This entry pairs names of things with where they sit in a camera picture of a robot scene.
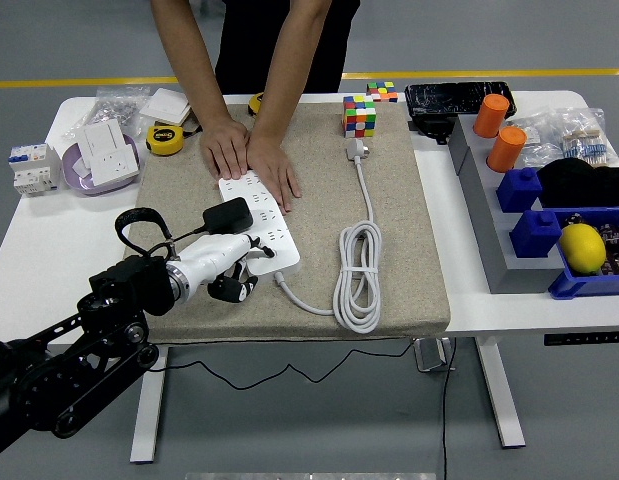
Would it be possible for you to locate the white wall socket panel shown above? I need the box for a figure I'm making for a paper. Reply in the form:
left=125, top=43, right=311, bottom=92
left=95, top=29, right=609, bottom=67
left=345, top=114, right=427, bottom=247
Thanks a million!
left=86, top=144, right=141, bottom=187

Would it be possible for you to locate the yellow black tape measure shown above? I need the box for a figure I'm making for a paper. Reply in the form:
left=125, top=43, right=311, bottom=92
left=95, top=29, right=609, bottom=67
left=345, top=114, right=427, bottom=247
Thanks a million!
left=144, top=124, right=203, bottom=158

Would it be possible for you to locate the white power strip cable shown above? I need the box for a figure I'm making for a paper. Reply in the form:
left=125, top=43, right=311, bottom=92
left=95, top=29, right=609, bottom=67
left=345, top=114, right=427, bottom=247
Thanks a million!
left=273, top=138, right=384, bottom=335

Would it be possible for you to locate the grey stepped block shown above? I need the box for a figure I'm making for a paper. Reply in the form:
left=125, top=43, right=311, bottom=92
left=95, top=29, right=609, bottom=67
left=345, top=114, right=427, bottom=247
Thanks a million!
left=447, top=113, right=565, bottom=295

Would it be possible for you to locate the blue plastic bin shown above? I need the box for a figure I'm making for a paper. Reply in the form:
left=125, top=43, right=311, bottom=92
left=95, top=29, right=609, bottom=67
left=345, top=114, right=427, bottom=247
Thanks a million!
left=547, top=205, right=619, bottom=301

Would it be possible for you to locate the metal bracket under table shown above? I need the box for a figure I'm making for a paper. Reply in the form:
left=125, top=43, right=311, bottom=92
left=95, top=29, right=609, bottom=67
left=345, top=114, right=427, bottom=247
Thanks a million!
left=413, top=337, right=456, bottom=374

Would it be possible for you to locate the white circuit breaker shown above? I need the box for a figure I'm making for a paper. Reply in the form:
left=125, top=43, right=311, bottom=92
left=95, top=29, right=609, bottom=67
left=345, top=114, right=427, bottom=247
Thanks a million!
left=7, top=142, right=63, bottom=199

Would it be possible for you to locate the white wall switch plate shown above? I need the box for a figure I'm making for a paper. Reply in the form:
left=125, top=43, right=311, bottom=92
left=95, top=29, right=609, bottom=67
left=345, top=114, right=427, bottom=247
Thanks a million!
left=138, top=87, right=194, bottom=126

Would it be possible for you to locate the person's left hand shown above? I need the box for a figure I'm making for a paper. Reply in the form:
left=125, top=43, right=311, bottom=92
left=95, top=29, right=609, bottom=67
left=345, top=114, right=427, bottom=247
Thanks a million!
left=246, top=130, right=303, bottom=214

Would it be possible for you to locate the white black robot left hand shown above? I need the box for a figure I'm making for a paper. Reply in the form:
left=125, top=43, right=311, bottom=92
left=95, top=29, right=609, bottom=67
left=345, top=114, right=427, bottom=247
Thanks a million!
left=180, top=232, right=277, bottom=304

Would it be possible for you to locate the white power strip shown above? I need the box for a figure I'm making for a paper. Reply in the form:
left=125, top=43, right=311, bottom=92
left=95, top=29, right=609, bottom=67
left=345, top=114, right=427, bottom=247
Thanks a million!
left=217, top=169, right=303, bottom=284

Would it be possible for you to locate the clear bag of resistors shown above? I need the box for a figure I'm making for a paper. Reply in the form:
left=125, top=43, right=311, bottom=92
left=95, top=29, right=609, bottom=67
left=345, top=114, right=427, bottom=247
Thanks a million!
left=558, top=106, right=619, bottom=169

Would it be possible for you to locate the white table leg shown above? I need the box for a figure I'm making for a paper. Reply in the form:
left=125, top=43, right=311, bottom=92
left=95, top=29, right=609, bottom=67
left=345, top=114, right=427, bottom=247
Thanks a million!
left=128, top=344, right=169, bottom=464
left=474, top=335, right=527, bottom=449

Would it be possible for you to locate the black plastic tray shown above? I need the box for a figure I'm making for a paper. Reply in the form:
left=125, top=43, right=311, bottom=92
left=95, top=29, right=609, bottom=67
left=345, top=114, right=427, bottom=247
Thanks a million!
left=403, top=79, right=518, bottom=121

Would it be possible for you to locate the large colourful puzzle cube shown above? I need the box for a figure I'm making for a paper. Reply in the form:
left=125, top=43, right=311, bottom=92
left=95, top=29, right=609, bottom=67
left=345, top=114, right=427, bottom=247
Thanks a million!
left=342, top=94, right=378, bottom=140

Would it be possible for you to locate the clear bag of screws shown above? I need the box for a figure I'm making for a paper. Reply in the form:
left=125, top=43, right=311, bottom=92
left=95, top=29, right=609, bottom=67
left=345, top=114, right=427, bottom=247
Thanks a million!
left=63, top=85, right=153, bottom=141

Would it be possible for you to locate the clear bag of small parts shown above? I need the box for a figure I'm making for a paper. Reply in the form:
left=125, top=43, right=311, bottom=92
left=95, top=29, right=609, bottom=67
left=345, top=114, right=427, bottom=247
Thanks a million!
left=509, top=114, right=565, bottom=170

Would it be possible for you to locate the black table control panel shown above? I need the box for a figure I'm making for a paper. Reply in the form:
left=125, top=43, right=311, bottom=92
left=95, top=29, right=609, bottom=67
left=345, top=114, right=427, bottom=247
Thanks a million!
left=542, top=330, right=619, bottom=347

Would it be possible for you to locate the black plug adapter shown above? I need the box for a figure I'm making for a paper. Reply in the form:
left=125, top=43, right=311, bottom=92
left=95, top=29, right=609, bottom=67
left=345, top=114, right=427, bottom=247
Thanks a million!
left=202, top=197, right=255, bottom=235

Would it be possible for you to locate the orange cylinder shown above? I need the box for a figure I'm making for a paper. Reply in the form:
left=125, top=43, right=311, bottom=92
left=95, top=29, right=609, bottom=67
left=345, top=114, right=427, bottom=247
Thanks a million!
left=486, top=125, right=528, bottom=174
left=472, top=93, right=511, bottom=139

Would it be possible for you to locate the small colourful puzzle cube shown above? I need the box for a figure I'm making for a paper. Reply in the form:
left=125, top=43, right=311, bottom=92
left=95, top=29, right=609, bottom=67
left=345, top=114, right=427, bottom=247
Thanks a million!
left=365, top=81, right=399, bottom=104

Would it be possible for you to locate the yellow lemon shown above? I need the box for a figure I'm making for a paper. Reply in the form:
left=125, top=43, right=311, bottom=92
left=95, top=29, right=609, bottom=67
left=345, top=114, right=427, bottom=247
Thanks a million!
left=558, top=223, right=608, bottom=275

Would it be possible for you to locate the person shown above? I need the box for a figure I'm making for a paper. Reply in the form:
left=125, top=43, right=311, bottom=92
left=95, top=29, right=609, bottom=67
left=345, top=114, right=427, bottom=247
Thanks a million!
left=213, top=0, right=361, bottom=95

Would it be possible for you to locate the blue block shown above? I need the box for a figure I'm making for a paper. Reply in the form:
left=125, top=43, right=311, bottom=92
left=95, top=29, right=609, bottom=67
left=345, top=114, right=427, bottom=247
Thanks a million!
left=508, top=209, right=563, bottom=260
left=496, top=167, right=544, bottom=214

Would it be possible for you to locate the black table power cable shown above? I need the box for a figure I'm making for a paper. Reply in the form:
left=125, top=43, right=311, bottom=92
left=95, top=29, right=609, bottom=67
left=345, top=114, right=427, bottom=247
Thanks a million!
left=440, top=339, right=458, bottom=480

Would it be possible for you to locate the white switch panel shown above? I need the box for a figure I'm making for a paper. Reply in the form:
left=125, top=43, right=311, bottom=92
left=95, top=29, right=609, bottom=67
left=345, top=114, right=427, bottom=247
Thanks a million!
left=82, top=118, right=128, bottom=159

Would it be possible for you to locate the dark circuit board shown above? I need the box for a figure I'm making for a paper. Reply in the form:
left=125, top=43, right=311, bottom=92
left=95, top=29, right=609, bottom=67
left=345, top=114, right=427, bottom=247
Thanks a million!
left=563, top=212, right=619, bottom=279

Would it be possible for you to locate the grey-brown mat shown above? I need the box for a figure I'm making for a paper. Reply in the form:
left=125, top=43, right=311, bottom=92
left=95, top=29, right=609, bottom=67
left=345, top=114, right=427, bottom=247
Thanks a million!
left=108, top=102, right=451, bottom=346

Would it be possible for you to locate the person's right hand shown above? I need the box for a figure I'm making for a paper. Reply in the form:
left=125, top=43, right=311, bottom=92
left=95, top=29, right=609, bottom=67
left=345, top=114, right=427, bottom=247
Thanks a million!
left=198, top=117, right=251, bottom=181

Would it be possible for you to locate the thin black plug cord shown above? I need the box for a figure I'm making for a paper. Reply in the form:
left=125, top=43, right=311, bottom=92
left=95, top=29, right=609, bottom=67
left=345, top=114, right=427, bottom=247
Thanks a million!
left=151, top=225, right=420, bottom=391

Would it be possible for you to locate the black cloth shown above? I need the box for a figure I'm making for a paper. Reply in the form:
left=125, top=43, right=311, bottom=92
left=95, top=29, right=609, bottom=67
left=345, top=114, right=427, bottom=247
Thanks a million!
left=536, top=157, right=619, bottom=209

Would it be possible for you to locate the purple plate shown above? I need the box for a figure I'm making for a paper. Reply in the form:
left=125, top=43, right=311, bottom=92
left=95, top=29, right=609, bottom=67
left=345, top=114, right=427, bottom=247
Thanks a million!
left=61, top=133, right=141, bottom=197

